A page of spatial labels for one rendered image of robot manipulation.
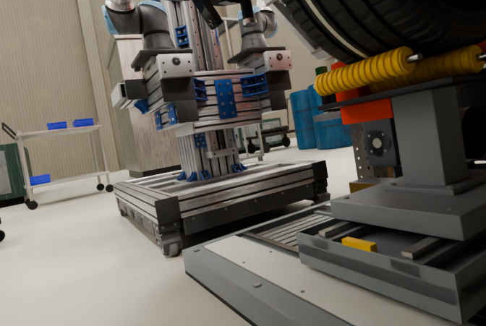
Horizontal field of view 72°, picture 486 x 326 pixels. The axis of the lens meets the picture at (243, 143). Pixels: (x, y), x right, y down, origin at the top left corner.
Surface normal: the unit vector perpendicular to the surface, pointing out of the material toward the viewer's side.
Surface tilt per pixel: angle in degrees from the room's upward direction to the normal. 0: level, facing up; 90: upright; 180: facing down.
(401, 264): 90
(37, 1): 90
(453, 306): 90
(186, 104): 90
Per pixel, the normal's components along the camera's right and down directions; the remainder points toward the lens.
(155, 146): 0.44, -0.05
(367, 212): -0.85, 0.15
